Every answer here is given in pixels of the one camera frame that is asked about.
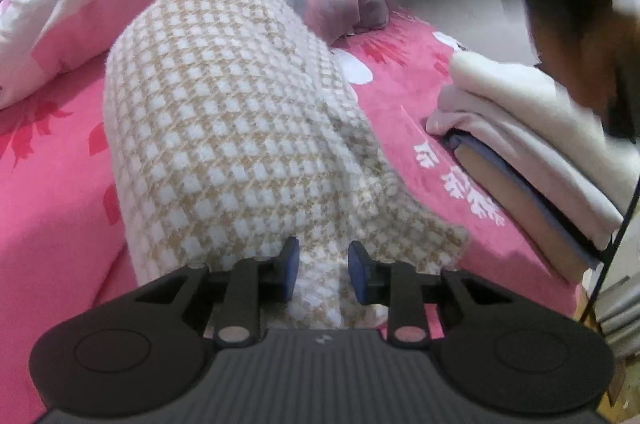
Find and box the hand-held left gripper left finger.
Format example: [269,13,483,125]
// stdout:
[131,237,301,349]

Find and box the person's right hand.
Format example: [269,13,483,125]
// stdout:
[530,4,616,111]

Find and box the pink floral bed sheet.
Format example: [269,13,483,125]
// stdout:
[0,2,593,420]

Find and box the tan folded garment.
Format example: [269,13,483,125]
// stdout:
[457,144,591,285]

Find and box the white fleece folded garment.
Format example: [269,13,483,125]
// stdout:
[448,52,626,235]

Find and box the black cable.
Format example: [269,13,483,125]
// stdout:
[579,187,640,322]

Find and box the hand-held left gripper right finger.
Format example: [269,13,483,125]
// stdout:
[347,240,509,350]

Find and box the beige houndstooth jacket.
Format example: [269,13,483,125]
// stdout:
[101,0,472,332]

